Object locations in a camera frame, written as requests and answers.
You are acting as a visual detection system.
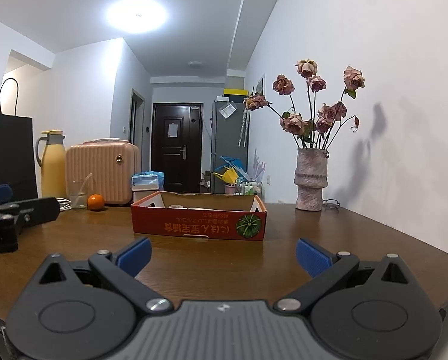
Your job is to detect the black paper bag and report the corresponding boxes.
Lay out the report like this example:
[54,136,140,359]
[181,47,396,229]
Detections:
[0,87,38,202]

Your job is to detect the black eyeglasses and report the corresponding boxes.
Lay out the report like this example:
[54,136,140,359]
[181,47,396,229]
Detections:
[322,198,341,211]

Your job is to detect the yellow thermos jug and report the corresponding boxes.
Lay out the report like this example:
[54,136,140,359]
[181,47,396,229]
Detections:
[35,130,66,198]

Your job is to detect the orange fruit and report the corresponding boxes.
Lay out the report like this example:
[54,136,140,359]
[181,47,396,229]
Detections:
[87,194,105,211]

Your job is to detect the blue lid storage box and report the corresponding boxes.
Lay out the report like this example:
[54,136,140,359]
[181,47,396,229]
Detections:
[131,171,165,203]

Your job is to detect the clear glass cup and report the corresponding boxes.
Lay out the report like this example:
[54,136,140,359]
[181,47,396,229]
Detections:
[67,173,92,210]

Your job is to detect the pink textured vase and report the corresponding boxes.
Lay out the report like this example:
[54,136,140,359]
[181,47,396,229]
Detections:
[294,148,328,212]

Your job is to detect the pink ribbed suitcase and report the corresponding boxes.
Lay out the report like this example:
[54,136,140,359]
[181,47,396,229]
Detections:
[65,138,141,206]

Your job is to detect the orange cardboard box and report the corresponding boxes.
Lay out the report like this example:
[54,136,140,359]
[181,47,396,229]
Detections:
[131,191,267,241]

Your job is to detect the yellow watering can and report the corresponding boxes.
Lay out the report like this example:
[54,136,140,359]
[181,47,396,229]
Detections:
[213,166,239,185]

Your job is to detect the dried pink roses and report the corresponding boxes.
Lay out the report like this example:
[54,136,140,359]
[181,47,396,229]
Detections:
[241,58,365,153]

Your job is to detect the dark entrance door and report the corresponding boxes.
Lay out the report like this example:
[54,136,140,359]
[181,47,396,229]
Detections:
[151,102,203,193]

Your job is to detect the grey refrigerator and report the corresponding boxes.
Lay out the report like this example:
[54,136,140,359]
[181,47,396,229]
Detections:
[211,102,248,172]

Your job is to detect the yellow box on fridge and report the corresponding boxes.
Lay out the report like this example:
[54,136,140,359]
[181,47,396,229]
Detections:
[223,88,248,97]

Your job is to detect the ceiling light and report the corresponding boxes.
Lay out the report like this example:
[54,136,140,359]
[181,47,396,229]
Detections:
[104,0,169,35]

